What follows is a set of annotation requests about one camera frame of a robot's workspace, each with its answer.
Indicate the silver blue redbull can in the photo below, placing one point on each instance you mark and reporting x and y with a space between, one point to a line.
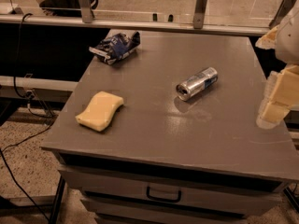
196 83

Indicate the black drawer handle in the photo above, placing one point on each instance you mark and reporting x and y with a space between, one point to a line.
163 196

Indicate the grey drawer cabinet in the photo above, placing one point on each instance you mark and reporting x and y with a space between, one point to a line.
209 147

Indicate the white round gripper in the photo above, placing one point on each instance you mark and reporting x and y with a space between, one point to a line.
289 42

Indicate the crumpled blue chip bag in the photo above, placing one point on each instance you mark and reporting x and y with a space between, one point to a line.
116 48

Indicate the yellow sponge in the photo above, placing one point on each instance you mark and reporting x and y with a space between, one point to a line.
100 111

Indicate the metal frame rail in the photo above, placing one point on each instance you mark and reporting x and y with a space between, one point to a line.
221 17

